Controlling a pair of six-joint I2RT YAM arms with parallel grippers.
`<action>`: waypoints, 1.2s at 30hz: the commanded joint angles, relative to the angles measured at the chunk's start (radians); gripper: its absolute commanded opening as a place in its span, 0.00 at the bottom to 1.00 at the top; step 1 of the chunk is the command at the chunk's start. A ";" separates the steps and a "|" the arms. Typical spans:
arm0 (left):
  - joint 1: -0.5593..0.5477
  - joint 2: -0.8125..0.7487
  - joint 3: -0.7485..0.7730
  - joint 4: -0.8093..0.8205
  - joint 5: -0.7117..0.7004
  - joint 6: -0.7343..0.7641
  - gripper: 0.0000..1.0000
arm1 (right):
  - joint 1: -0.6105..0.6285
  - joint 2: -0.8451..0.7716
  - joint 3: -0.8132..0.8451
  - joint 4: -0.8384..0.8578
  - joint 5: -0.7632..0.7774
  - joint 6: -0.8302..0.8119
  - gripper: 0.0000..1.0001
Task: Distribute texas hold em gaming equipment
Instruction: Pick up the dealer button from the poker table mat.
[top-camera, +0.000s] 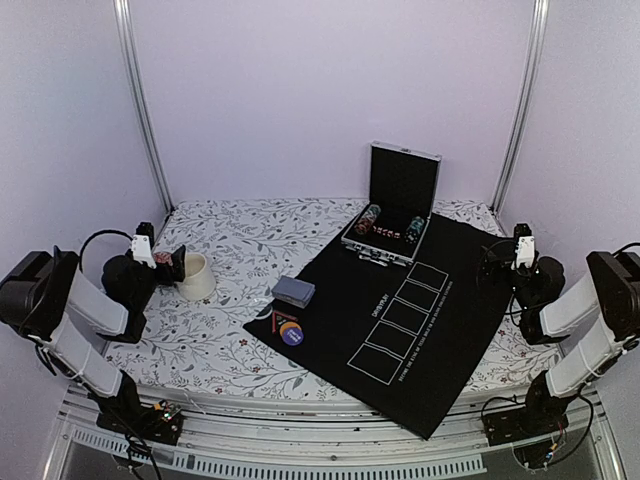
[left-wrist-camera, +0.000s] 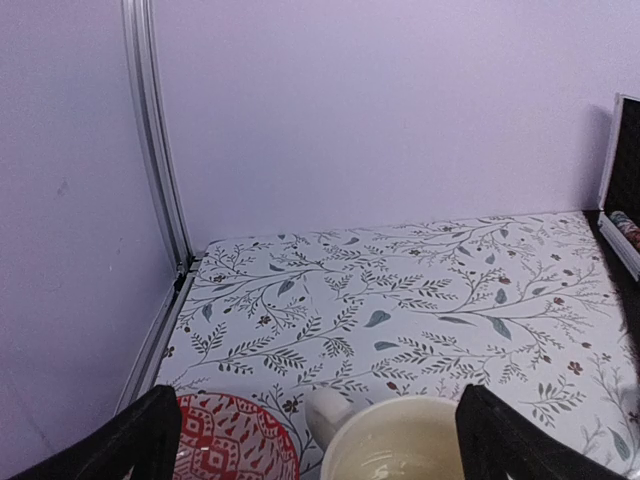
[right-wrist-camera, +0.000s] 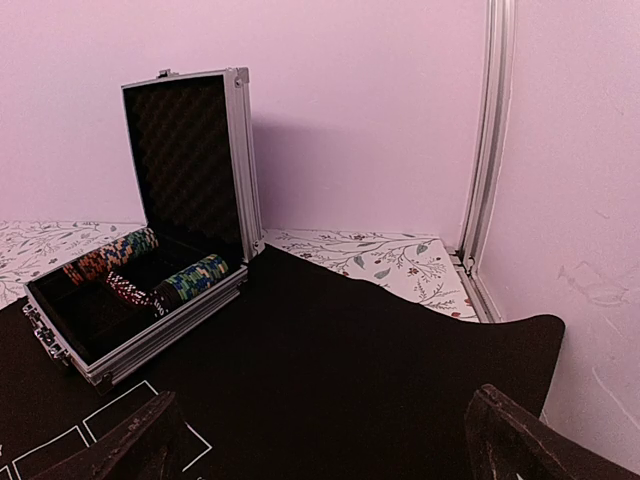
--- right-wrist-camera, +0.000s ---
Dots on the red dice row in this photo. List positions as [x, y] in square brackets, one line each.
[126, 290]

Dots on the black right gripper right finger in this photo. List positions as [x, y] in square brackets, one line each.
[505, 441]

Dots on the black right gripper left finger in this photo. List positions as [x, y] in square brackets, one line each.
[146, 445]

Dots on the black poker table mat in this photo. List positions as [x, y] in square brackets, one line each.
[307, 375]

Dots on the orange and blue chip row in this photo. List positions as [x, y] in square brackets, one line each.
[102, 260]

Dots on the green blue black chip row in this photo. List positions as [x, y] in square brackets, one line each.
[187, 284]

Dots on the aluminium poker chip case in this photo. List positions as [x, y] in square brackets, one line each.
[191, 143]

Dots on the right aluminium frame post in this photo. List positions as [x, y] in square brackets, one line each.
[495, 99]

